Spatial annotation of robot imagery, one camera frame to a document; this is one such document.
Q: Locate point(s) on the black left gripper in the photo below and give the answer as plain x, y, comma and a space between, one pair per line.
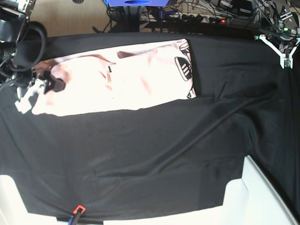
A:
284, 41

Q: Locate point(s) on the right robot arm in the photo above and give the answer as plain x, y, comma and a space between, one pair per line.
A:
14, 27

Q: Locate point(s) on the pink T-shirt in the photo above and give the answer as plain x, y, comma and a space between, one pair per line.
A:
128, 77

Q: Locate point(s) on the black power strip with cables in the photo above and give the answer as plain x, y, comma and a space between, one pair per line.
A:
174, 15

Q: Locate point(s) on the white bin left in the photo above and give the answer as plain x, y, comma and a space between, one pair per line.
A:
12, 208

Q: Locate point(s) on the blue box with hole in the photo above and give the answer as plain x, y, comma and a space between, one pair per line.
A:
121, 3

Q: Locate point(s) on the white bin right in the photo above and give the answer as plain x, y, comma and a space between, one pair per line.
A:
252, 200

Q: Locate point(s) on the orange blue clamp bottom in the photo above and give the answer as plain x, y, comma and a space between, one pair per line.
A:
77, 213

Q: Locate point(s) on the black table cloth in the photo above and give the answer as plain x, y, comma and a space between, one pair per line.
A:
169, 159

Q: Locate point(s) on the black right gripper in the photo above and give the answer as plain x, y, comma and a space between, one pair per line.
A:
27, 86

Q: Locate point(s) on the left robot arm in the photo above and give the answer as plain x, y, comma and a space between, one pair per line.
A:
276, 13

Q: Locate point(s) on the white bin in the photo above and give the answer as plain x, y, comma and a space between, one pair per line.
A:
252, 200
12, 208

